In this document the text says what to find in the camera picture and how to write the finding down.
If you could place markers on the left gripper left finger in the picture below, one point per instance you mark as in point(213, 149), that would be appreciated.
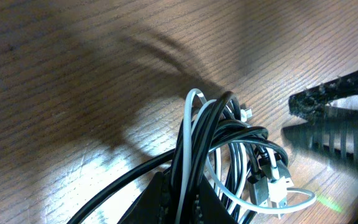
point(153, 205)

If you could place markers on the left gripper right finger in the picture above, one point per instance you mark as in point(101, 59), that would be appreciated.
point(208, 208)

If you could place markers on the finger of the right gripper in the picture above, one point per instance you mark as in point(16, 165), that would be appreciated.
point(310, 104)
point(333, 138)

